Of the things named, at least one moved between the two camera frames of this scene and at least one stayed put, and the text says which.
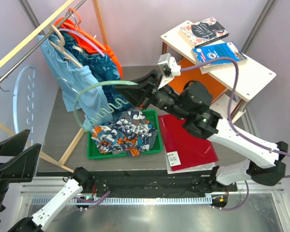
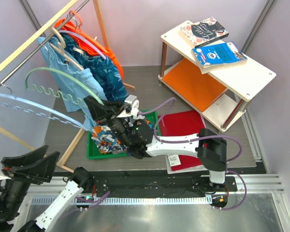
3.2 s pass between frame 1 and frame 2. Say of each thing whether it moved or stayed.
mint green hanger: moved
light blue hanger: moved
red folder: stayed
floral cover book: stayed
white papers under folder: stayed
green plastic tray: stayed
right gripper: moved
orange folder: stayed
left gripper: moved
